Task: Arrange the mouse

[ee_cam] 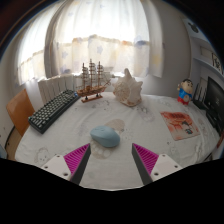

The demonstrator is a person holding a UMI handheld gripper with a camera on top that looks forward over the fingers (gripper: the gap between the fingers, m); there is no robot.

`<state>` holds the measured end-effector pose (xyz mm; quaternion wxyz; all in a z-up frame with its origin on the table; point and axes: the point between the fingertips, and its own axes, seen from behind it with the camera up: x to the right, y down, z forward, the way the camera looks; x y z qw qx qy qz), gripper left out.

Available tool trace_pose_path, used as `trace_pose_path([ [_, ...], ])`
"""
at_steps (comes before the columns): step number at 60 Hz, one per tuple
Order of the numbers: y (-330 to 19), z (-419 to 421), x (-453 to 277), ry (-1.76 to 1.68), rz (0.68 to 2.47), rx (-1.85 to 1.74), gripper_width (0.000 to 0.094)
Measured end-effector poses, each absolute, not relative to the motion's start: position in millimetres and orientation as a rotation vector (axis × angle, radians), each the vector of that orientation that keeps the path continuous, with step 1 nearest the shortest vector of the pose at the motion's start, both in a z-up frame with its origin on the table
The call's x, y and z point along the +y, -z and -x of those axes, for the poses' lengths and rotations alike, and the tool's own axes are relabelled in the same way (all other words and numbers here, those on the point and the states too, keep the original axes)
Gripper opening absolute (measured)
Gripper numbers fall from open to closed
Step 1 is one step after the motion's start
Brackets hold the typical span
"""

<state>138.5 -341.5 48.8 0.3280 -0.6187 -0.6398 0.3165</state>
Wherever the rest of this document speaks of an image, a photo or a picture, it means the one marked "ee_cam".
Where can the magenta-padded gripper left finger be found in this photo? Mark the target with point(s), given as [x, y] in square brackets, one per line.
[77, 157]

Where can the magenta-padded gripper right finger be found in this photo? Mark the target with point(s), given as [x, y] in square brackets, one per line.
[146, 159]

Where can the light blue computer mouse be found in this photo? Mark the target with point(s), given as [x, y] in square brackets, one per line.
[105, 136]

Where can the red printed mouse pad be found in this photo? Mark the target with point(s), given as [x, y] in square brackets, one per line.
[179, 125]

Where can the white printed tablecloth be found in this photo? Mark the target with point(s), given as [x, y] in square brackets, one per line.
[143, 126]

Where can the black keyboard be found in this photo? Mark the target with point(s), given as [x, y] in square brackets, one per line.
[51, 111]

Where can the wooden model sailing ship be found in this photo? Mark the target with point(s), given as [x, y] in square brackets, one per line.
[90, 89]

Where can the large white conch shell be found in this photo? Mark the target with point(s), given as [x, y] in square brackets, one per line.
[128, 90]

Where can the brown wooden chair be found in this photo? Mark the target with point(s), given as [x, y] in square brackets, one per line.
[19, 111]

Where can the cartoon boy figurine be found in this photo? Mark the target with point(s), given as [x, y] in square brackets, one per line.
[184, 93]

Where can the black router with antennas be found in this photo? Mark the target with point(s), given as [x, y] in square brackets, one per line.
[199, 102]

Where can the black monitor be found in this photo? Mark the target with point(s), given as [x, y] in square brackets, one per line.
[215, 100]

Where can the white star-print curtain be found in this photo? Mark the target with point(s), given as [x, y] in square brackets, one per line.
[100, 43]

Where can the white wall shelf unit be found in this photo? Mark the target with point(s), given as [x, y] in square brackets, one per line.
[203, 46]

